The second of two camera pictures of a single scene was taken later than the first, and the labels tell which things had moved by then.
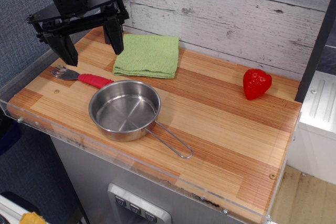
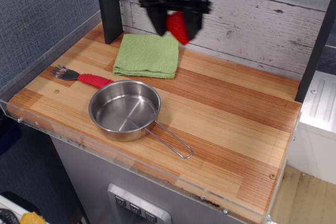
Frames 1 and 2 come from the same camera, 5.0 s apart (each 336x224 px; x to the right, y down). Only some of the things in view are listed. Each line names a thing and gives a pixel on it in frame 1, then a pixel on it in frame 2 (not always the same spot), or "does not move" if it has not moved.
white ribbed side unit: [313, 149] does not move
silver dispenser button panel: [127, 207] does not move
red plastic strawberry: [256, 83] → [176, 24]
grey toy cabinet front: [90, 175] does not move
